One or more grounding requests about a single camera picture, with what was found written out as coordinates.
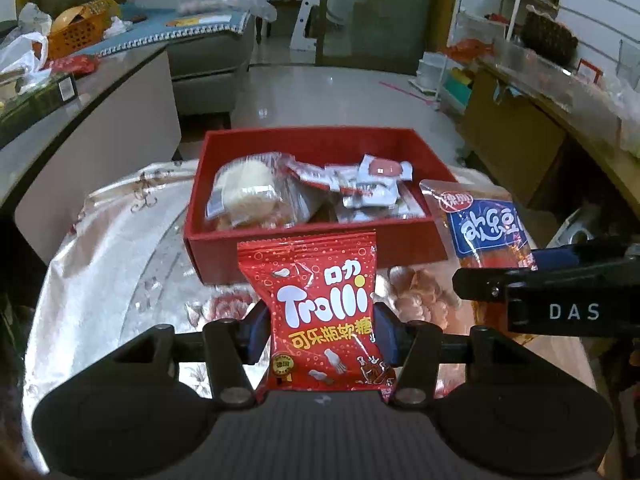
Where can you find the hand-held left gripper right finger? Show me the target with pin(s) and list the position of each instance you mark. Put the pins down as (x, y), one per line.
(384, 327)

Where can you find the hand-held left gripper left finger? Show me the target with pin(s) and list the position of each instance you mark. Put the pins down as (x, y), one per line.
(257, 330)

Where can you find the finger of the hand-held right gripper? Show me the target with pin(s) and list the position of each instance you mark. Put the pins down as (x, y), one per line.
(560, 257)
(480, 282)

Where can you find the blue and orange snack packet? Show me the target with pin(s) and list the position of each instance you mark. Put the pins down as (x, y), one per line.
(480, 230)

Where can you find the red gummy candy packet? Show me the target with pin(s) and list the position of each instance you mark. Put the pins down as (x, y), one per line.
(320, 280)

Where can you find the red cardboard box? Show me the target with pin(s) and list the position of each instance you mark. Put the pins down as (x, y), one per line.
(215, 255)

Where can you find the small white snack packet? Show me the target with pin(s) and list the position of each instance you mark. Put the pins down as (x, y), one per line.
(370, 197)

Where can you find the clear packet with round bread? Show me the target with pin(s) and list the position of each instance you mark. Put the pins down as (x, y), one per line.
(245, 190)

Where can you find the white packet with red oval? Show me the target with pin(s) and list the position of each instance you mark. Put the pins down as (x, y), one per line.
(385, 167)

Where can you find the small red and white packet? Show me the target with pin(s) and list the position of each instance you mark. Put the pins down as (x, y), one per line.
(315, 172)

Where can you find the clear film roll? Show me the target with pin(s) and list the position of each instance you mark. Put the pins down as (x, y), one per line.
(580, 235)

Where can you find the wooden cabinet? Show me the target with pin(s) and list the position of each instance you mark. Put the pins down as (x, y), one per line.
(500, 125)

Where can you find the beige floral tablecloth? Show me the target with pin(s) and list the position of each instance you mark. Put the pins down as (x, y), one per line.
(125, 260)

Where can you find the clear plastic trays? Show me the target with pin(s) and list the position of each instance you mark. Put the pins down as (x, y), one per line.
(575, 95)

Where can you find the white plastic drawer unit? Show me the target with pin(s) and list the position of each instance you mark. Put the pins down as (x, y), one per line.
(450, 87)

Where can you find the pink fly swatter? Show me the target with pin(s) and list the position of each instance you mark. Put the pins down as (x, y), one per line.
(407, 92)

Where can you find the dark woven basket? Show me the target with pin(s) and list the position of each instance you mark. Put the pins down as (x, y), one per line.
(550, 37)

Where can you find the red orange plastic bag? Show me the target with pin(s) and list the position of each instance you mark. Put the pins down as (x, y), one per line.
(467, 50)

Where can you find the grey side table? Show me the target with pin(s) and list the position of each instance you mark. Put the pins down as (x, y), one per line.
(100, 125)

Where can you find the grey green sofa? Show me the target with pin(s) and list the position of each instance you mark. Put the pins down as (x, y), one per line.
(210, 70)

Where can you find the glass sliding door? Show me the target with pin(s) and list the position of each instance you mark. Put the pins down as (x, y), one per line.
(380, 20)

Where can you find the white perforated board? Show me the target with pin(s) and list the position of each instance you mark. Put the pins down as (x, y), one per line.
(305, 20)

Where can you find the dark green box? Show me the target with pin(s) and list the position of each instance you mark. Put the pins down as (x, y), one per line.
(45, 97)

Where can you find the blue sofa blanket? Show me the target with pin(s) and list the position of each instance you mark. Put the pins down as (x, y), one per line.
(165, 25)

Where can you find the red crumpled packet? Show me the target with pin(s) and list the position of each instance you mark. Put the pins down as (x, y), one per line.
(75, 65)

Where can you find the white crumpled tissue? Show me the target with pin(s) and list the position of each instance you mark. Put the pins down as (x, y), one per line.
(117, 27)

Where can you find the orange plastic basket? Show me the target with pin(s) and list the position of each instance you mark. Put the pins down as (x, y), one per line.
(75, 37)

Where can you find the yellow patterned bag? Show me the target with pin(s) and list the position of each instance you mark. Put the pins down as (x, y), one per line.
(100, 7)

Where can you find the white plastic bag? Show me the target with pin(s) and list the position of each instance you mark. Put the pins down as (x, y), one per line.
(20, 55)

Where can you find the clear plastic bag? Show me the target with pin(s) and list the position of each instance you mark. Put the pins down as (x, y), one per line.
(32, 17)

